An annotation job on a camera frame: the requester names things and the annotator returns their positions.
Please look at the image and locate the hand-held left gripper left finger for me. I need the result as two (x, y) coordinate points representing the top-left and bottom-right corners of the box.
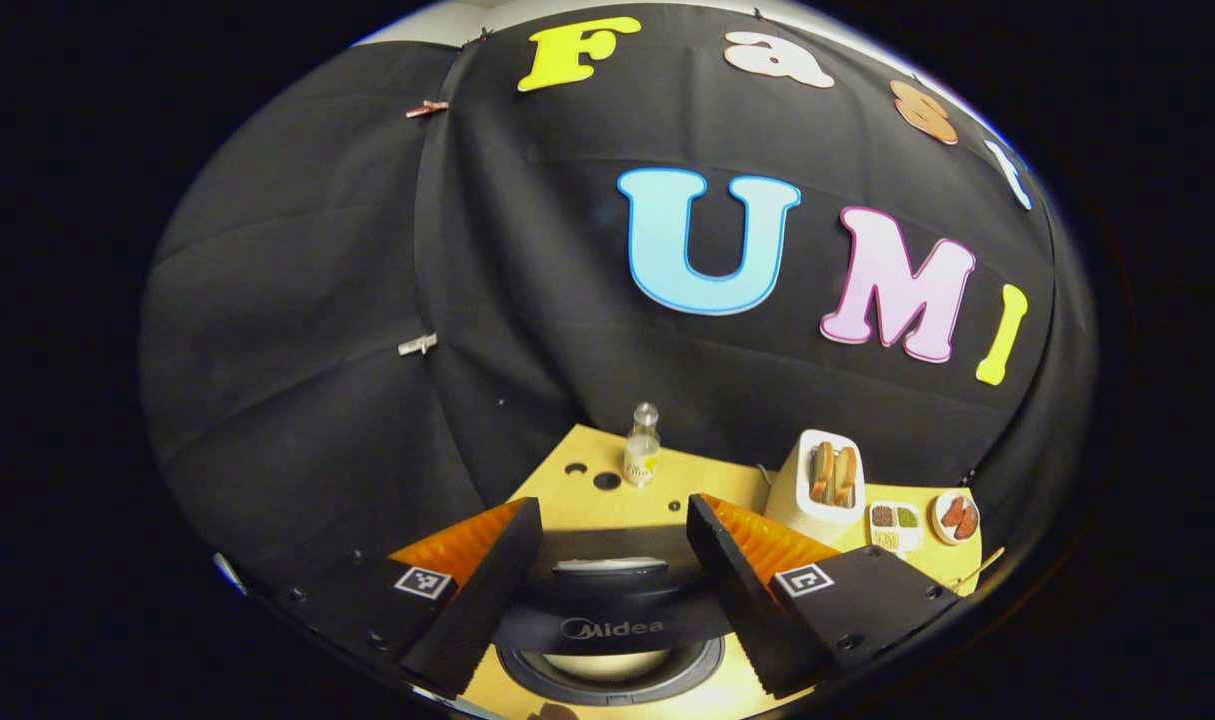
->
(267, 497), (545, 698)

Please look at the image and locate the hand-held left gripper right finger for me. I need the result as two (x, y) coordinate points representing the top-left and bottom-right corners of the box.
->
(687, 493), (960, 698)

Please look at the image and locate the black and silver rice cooker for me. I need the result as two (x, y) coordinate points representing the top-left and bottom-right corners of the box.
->
(493, 526), (734, 707)

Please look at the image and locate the white rice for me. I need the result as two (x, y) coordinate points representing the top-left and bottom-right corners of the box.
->
(547, 651), (670, 684)

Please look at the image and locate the wooden spoon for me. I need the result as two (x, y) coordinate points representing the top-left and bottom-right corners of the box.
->
(947, 546), (1006, 590)

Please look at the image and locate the white toaster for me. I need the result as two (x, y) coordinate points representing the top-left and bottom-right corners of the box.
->
(764, 430), (866, 547)

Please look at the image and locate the small glass bottle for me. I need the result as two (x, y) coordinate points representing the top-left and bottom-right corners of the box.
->
(622, 402), (662, 489)

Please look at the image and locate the white divided dish of beans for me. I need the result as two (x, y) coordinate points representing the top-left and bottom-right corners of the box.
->
(867, 501), (924, 555)

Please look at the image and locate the white round plate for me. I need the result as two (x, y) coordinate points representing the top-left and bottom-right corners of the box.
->
(930, 490), (982, 547)

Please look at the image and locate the black backdrop cloth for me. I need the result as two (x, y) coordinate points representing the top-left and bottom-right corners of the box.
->
(139, 5), (1098, 591)

